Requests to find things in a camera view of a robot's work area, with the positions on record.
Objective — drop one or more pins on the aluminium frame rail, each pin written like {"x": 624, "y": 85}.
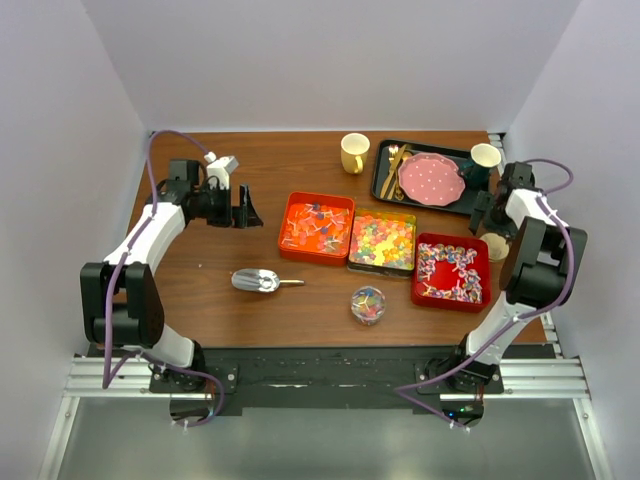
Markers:
{"x": 520, "y": 379}

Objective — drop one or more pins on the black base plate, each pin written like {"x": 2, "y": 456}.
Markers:
{"x": 341, "y": 377}

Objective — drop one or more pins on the yellow mug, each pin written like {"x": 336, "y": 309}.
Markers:
{"x": 354, "y": 152}

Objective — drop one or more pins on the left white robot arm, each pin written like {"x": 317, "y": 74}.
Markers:
{"x": 121, "y": 304}

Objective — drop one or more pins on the black serving tray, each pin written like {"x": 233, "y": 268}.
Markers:
{"x": 462, "y": 206}

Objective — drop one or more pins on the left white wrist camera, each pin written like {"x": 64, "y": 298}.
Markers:
{"x": 219, "y": 170}

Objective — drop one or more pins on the gold tin of gummies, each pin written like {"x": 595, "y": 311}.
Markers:
{"x": 383, "y": 243}

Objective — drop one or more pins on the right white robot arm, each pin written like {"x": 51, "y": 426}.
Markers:
{"x": 538, "y": 274}

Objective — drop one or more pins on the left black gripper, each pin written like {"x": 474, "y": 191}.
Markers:
{"x": 247, "y": 214}

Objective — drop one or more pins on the orange tray of candies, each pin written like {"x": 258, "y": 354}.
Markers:
{"x": 317, "y": 228}

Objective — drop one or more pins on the gold knife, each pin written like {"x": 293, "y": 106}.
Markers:
{"x": 403, "y": 154}

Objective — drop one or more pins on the silver metal scoop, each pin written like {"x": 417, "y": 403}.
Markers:
{"x": 261, "y": 280}

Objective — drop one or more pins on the dark green mug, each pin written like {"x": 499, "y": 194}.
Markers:
{"x": 475, "y": 170}

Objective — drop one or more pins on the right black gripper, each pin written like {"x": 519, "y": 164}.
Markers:
{"x": 484, "y": 204}

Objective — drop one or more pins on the gold fork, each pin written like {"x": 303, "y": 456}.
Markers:
{"x": 393, "y": 156}

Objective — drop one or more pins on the gold jar lid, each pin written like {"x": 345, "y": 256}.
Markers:
{"x": 498, "y": 247}

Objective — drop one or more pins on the clear plastic jar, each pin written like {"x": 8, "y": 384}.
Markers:
{"x": 368, "y": 305}

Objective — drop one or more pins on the red tray of lollipops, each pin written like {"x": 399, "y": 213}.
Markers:
{"x": 451, "y": 273}

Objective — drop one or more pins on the pink dotted plate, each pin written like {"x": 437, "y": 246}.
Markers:
{"x": 430, "y": 179}

